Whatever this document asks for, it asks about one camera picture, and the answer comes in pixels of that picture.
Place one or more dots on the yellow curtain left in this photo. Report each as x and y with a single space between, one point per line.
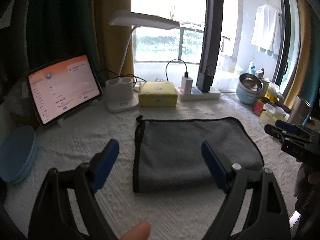
111 40

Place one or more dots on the metal thermos cup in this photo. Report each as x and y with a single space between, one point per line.
299 111

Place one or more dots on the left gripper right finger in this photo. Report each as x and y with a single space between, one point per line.
267 216

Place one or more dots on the pale yellow tissue bag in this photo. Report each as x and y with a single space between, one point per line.
271 114

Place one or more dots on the dark power adapter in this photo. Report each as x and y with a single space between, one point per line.
204 82

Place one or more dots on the purple and grey towel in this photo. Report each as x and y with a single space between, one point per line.
168 152

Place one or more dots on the person's left hand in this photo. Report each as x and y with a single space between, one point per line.
140 232

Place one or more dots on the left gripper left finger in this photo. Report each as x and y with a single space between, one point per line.
52 216

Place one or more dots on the balcony railing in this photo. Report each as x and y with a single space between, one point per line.
160 45

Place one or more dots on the white hanging shirt right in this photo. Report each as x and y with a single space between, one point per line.
267 32

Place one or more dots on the white charger plug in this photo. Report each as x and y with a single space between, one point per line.
186 85

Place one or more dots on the white patterned tablecloth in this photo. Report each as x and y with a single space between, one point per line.
182 214

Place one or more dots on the blue round plate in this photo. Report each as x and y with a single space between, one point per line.
18 154

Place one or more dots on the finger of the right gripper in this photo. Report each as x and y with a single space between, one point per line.
287 127
277 132

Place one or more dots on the tablet with orange screen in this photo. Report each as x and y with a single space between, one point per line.
60 87

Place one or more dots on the red can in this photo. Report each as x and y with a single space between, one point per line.
258 108

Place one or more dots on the white power strip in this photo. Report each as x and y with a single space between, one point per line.
197 95

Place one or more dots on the yellow teal curtain right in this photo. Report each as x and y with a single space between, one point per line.
304 82

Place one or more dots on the yellow tissue pack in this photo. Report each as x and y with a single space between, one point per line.
157 94

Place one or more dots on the white desk lamp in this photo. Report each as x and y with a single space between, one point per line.
119 91

